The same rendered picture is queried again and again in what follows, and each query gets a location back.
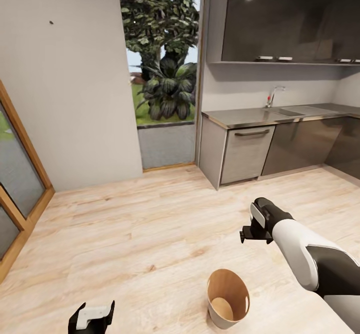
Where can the trash can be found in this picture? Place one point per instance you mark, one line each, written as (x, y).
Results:
(228, 298)

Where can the fixed window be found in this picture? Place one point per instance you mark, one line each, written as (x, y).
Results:
(164, 40)

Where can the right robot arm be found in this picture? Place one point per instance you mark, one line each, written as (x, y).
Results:
(319, 265)

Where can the drop in sink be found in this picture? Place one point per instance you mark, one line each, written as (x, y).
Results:
(295, 111)

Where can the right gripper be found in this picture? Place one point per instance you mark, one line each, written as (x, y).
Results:
(251, 232)

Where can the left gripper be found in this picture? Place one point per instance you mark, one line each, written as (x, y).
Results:
(96, 326)

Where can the door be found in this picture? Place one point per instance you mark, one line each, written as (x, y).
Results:
(25, 188)

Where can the dishwasher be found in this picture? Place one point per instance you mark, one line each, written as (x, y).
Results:
(245, 153)

